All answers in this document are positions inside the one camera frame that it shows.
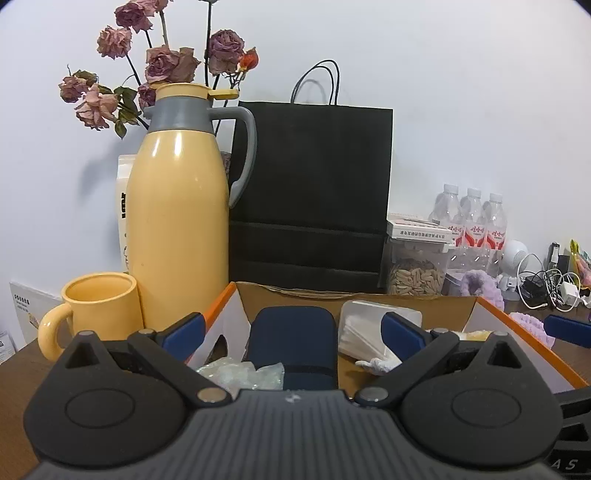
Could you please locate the colourful snack packet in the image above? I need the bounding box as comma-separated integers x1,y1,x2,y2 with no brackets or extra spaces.
569,239,591,289

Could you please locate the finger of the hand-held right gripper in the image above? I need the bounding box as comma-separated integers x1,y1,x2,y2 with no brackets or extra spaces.
544,315,591,349

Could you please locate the clear seed storage container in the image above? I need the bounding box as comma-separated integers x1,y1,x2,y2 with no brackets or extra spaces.
385,213,456,296

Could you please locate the yellow mug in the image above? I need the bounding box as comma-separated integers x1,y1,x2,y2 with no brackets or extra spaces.
38,272,143,361

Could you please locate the white wall panel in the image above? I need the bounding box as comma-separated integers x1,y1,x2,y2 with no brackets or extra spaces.
9,281,70,352

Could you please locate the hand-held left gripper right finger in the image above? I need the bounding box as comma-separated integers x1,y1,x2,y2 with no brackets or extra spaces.
353,311,532,408

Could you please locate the tangle of charging cables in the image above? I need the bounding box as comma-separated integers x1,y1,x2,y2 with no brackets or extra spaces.
517,254,587,311

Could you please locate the red cardboard box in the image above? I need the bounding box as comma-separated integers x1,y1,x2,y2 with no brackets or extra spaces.
187,281,587,393

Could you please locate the small black device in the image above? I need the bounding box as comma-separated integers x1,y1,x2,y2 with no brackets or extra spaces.
547,242,573,273

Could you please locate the white translucent plastic pack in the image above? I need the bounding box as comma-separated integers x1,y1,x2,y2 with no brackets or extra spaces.
338,300,424,361

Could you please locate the purple fluffy headband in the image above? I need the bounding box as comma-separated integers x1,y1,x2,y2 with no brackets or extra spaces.
462,270,507,311

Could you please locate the navy blue pouch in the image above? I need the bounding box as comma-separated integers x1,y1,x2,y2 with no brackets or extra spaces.
246,305,338,392

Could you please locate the dried pink rose bouquet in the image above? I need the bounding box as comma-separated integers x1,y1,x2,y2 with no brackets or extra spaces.
58,0,258,139

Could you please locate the black paper bag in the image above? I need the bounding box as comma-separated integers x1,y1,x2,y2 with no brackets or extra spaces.
228,60,394,294

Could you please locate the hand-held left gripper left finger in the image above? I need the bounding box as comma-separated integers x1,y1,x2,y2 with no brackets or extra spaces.
60,313,232,407

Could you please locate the white round camera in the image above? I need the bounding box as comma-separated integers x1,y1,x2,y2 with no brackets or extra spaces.
496,240,530,302

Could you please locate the yellow thermos jug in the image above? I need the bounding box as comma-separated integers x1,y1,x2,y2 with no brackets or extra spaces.
126,83,257,340

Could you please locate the purple fluffy cloth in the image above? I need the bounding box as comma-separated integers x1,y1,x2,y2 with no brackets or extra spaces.
508,311,555,348

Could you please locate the clear plastic bag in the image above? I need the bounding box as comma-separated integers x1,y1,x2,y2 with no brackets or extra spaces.
194,361,286,392

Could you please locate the white milk carton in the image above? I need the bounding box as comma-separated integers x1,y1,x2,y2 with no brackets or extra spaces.
116,154,139,273

